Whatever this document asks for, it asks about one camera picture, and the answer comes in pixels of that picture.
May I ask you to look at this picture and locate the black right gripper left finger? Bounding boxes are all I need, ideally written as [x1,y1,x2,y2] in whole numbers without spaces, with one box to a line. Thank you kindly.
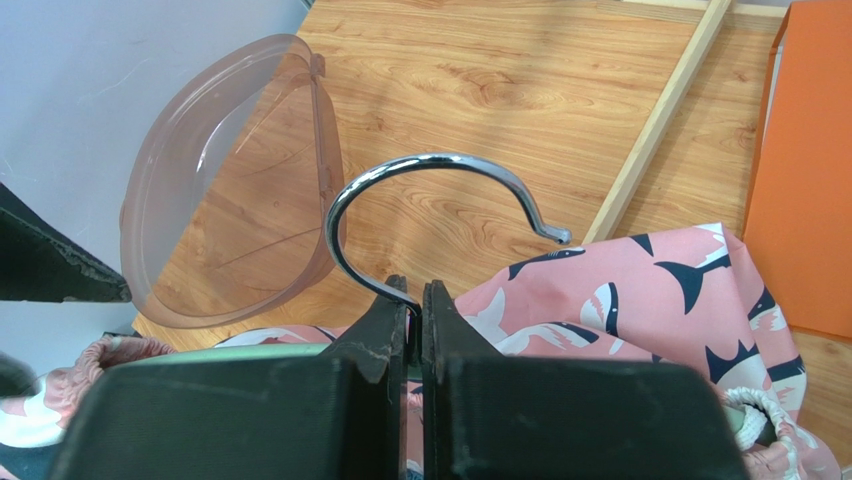
[49,298,407,479]

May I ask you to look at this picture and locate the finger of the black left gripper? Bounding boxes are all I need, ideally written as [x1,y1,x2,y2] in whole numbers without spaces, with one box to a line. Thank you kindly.
[1,186,132,303]

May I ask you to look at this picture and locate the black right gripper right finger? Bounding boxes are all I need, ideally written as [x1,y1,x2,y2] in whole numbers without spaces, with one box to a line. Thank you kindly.
[422,281,748,479]

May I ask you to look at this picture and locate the pink shark print shorts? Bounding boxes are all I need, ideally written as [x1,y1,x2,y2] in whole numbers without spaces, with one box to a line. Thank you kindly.
[1,223,843,479]

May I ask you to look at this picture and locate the transparent pink plastic basin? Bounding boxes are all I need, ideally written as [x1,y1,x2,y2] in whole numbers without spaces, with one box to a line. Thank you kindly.
[120,34,344,329]

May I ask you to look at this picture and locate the wooden hanging rack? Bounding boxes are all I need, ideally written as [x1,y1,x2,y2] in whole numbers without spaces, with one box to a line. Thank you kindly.
[581,0,787,245]

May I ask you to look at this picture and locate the orange board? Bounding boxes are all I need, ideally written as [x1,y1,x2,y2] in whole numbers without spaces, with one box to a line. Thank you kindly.
[743,1,851,338]

